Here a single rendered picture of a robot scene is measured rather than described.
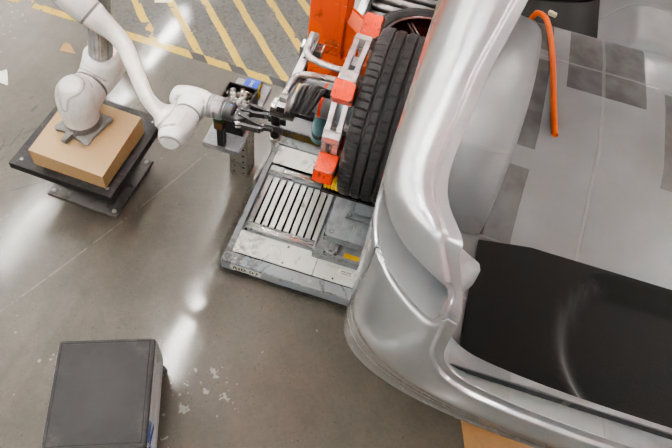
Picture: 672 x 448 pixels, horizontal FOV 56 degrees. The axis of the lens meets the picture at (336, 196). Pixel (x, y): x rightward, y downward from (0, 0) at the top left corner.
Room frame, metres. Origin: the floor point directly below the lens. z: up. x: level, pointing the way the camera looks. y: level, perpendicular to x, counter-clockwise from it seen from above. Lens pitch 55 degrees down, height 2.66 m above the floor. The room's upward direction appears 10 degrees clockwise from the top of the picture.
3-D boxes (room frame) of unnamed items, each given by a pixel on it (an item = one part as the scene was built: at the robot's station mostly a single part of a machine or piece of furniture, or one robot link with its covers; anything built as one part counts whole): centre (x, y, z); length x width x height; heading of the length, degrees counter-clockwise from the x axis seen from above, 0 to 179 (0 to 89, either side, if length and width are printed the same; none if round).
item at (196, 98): (1.60, 0.61, 0.83); 0.16 x 0.13 x 0.11; 82
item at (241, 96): (1.90, 0.51, 0.51); 0.20 x 0.14 x 0.13; 172
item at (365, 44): (1.71, 0.02, 0.85); 0.54 x 0.07 x 0.54; 172
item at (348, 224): (1.68, -0.15, 0.32); 0.40 x 0.30 x 0.28; 172
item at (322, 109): (1.72, 0.09, 0.85); 0.21 x 0.14 x 0.14; 82
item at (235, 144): (1.93, 0.51, 0.44); 0.43 x 0.17 x 0.03; 172
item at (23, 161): (1.74, 1.16, 0.15); 0.50 x 0.50 x 0.30; 80
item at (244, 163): (1.96, 0.50, 0.21); 0.10 x 0.10 x 0.42; 82
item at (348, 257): (1.68, -0.15, 0.13); 0.50 x 0.36 x 0.10; 172
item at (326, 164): (1.39, 0.05, 0.85); 0.09 x 0.08 x 0.07; 172
